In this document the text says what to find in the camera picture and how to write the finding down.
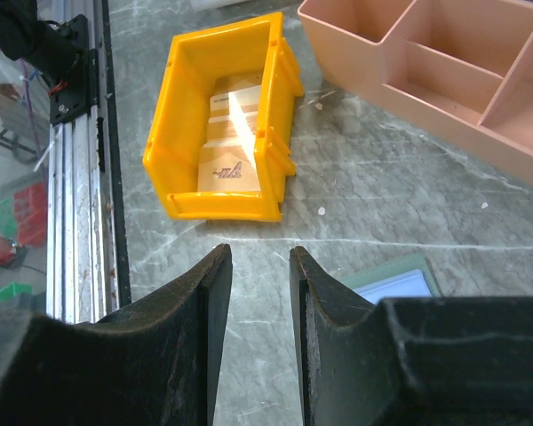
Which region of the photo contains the yellow bin with cards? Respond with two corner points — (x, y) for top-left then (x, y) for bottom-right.
(143, 12), (304, 222)

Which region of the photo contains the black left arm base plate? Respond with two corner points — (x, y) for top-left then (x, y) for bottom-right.
(49, 14), (99, 126)

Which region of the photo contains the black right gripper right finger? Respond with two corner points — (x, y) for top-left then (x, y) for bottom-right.
(290, 247), (533, 425)

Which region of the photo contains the peach plastic file organizer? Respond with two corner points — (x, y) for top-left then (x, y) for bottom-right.
(298, 0), (533, 185)

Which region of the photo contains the aluminium frame rail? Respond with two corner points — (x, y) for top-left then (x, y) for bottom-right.
(46, 1), (131, 324)

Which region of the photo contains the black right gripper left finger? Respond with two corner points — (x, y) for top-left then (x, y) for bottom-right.
(0, 244), (233, 425)

